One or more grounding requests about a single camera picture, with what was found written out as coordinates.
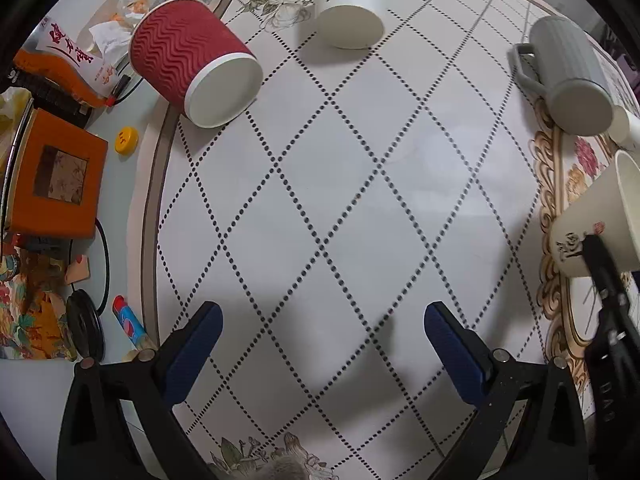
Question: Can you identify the small plain white cup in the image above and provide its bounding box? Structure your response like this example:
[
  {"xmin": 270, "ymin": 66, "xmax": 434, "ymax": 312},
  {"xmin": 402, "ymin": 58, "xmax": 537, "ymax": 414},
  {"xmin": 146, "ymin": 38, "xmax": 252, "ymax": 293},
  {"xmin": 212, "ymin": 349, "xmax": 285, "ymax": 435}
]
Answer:
[{"xmin": 607, "ymin": 105, "xmax": 640, "ymax": 151}]

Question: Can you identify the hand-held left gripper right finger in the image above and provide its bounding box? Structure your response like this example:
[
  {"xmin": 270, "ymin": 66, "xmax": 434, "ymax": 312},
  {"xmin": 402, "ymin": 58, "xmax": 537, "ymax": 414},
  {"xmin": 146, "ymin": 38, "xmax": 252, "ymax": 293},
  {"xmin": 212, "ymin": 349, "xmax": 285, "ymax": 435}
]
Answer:
[{"xmin": 424, "ymin": 301, "xmax": 589, "ymax": 480}]

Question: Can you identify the crumpled white tissue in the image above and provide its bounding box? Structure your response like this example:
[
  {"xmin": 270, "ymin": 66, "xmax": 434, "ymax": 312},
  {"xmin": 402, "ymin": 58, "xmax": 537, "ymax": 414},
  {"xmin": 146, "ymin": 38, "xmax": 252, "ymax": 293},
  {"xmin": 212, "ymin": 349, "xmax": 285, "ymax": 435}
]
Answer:
[{"xmin": 87, "ymin": 22, "xmax": 133, "ymax": 57}]

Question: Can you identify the red ripple paper cup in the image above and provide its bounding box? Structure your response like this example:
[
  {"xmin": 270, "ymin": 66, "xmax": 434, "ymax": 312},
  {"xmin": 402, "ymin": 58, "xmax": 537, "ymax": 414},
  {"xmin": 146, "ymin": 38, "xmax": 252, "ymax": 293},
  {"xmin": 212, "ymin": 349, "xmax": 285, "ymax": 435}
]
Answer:
[{"xmin": 129, "ymin": 0, "xmax": 264, "ymax": 129}]

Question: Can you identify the small tan wooden piece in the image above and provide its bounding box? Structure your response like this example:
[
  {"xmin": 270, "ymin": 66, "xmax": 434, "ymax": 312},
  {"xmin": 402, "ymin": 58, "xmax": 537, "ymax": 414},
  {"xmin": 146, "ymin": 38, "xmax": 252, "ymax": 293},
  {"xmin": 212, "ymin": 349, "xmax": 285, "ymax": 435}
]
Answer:
[{"xmin": 65, "ymin": 255, "xmax": 91, "ymax": 285}]

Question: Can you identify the orange square box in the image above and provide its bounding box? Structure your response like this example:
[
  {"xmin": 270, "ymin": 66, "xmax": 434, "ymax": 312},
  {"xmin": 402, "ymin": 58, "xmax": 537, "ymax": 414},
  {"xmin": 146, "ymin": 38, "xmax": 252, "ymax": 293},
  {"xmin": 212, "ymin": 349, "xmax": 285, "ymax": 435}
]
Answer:
[{"xmin": 0, "ymin": 107, "xmax": 109, "ymax": 240}]

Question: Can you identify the clear bag of orange snacks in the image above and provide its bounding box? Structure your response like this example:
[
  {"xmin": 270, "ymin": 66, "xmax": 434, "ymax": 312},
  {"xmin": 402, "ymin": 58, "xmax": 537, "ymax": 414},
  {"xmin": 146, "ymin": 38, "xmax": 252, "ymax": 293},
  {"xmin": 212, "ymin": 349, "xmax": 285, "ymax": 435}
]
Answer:
[{"xmin": 90, "ymin": 0, "xmax": 153, "ymax": 26}]

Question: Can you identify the dark flat packet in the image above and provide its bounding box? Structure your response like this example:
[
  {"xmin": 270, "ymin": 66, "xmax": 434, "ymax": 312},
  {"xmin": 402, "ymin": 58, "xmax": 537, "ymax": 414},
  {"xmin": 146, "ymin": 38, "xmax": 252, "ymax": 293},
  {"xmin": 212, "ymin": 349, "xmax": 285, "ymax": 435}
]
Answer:
[{"xmin": 10, "ymin": 72, "xmax": 92, "ymax": 128}]

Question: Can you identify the floral printed packet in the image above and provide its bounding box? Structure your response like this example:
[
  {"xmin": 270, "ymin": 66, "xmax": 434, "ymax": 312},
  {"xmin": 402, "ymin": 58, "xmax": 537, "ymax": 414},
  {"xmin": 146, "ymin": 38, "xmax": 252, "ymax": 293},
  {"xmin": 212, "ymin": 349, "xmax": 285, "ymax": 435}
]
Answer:
[{"xmin": 0, "ymin": 250, "xmax": 77, "ymax": 361}]

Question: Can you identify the grey ribbed mug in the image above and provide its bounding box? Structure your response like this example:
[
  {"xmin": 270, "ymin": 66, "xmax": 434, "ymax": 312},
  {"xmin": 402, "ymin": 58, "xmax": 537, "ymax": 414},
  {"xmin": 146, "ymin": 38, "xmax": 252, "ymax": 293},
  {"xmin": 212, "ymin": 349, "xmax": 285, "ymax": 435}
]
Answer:
[{"xmin": 510, "ymin": 15, "xmax": 616, "ymax": 137}]

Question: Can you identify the black cable loop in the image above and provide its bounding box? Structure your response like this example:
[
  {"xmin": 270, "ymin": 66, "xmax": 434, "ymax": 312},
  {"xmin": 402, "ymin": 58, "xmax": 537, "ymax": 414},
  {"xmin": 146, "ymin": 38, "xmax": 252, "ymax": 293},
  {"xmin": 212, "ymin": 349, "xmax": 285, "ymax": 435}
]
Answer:
[{"xmin": 65, "ymin": 217, "xmax": 111, "ymax": 312}]

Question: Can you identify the black round disc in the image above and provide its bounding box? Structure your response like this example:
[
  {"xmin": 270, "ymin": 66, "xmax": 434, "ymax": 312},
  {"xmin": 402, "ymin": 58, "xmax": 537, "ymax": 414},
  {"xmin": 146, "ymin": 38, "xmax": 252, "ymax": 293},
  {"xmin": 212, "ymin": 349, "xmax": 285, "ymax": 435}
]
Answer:
[{"xmin": 66, "ymin": 290, "xmax": 106, "ymax": 362}]

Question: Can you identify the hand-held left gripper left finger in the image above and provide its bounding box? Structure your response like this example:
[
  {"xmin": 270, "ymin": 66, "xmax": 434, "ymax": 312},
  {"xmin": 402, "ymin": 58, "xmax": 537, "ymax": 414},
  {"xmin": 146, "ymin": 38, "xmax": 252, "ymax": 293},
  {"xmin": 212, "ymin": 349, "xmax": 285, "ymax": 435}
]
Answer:
[{"xmin": 57, "ymin": 301, "xmax": 224, "ymax": 480}]

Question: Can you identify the white paper cup red stamp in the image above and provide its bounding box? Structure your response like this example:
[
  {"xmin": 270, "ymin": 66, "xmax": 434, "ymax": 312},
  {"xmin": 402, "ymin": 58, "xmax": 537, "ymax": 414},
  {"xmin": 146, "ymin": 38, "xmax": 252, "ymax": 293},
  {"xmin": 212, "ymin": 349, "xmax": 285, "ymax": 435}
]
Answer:
[{"xmin": 549, "ymin": 149, "xmax": 640, "ymax": 279}]

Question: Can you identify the diamond pattern floral table mat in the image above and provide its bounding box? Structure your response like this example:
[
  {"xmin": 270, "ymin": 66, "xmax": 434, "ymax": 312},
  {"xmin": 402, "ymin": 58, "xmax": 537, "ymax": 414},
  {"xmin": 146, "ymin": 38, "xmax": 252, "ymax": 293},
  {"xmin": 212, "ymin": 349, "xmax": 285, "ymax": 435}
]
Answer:
[{"xmin": 127, "ymin": 0, "xmax": 640, "ymax": 480}]

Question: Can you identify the yellow bottle cap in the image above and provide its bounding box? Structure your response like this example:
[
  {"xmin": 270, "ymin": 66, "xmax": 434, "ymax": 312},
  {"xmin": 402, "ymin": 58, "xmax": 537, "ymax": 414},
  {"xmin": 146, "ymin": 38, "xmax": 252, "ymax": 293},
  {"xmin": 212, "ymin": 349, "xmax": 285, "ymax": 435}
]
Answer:
[{"xmin": 114, "ymin": 126, "xmax": 139, "ymax": 155}]

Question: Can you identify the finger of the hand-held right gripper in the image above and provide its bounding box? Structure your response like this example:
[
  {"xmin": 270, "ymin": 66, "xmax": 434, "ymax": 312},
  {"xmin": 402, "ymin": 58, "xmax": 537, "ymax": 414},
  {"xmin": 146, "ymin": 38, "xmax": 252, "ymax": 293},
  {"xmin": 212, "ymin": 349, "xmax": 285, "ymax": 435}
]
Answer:
[{"xmin": 582, "ymin": 233, "xmax": 640, "ymax": 341}]

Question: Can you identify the red and blue lip balm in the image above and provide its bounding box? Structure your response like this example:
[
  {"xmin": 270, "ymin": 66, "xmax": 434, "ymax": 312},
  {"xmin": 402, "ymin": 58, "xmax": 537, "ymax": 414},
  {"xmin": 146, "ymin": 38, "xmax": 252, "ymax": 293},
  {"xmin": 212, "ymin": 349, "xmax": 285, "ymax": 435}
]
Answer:
[{"xmin": 112, "ymin": 295, "xmax": 157, "ymax": 357}]

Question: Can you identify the yellow plastic bag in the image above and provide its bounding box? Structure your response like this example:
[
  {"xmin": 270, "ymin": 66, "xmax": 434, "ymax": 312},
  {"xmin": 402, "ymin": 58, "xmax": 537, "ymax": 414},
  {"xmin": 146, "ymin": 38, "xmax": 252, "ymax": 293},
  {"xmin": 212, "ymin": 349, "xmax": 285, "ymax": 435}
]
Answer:
[{"xmin": 0, "ymin": 87, "xmax": 34, "ymax": 132}]

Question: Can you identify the orange and white snack bag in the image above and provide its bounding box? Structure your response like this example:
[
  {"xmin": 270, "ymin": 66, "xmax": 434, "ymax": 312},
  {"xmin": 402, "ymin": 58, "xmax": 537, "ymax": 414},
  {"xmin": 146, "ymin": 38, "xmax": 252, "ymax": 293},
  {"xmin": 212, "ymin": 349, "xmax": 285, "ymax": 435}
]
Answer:
[{"xmin": 12, "ymin": 15, "xmax": 126, "ymax": 108}]

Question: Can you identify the black cable with red plug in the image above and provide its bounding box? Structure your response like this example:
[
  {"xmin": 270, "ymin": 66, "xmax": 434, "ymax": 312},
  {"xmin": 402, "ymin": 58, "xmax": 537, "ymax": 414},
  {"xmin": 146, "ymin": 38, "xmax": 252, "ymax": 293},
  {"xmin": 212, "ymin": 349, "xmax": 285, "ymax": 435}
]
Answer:
[{"xmin": 102, "ymin": 72, "xmax": 147, "ymax": 109}]

